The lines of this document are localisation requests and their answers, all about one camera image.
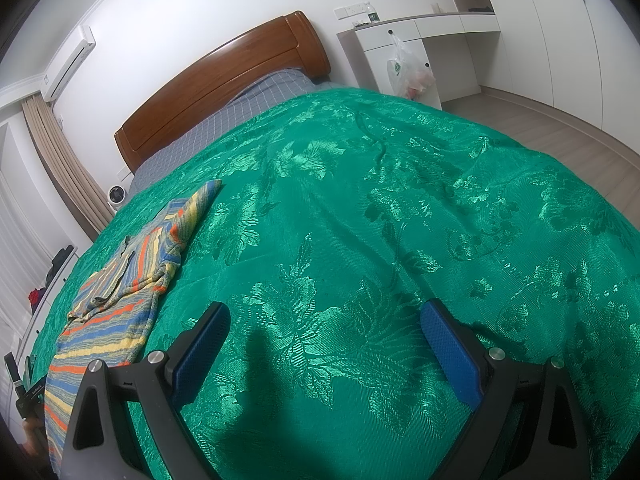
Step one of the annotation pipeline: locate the white plastic bag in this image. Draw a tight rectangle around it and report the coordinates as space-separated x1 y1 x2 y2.
385 32 436 102

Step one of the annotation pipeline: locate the striped knit sweater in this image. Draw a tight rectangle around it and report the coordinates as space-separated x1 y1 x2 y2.
44 178 224 476

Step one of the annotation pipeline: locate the white desk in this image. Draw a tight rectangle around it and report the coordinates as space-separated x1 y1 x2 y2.
336 12 501 111

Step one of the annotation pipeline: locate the white air conditioner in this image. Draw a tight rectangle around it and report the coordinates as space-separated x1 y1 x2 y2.
41 25 97 103

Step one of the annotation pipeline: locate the small white fan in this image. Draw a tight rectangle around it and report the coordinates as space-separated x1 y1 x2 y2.
106 185 132 210

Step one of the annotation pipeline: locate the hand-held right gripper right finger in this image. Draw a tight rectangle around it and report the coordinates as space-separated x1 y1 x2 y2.
420 298 593 480

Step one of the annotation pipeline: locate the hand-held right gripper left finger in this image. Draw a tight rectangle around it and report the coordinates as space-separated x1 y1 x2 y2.
60 301 232 480

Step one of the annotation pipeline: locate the phone on small stand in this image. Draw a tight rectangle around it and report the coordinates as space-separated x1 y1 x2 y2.
4 351 23 386

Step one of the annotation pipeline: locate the beige curtain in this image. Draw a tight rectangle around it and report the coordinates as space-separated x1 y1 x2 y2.
21 95 115 241

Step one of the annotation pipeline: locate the white wardrobe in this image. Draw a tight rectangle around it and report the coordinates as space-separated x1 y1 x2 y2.
435 0 640 133

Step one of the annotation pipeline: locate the wooden bed headboard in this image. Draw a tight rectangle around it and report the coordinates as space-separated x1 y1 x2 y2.
114 10 332 173

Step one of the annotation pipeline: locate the white window bench cabinet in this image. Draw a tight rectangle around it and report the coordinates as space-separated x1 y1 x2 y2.
15 245 82 366

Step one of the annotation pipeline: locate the green floral blanket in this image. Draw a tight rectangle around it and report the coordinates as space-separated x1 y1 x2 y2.
30 86 640 480

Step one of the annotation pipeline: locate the grey checked bedsheet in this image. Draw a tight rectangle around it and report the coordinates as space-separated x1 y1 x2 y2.
131 69 328 196

